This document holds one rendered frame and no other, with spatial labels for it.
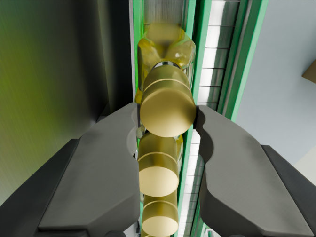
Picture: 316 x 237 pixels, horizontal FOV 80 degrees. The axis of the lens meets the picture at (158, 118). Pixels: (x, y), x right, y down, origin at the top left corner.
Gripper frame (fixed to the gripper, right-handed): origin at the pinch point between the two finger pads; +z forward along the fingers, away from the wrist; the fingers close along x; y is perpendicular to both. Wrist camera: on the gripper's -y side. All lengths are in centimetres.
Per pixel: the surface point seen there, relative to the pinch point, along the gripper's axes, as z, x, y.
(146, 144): 1.8, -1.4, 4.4
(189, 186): 27.2, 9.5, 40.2
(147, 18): 27.2, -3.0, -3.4
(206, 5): 18.7, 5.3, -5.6
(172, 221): -1.0, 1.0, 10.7
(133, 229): 27, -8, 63
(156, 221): -1.0, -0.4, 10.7
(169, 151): 1.0, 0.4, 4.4
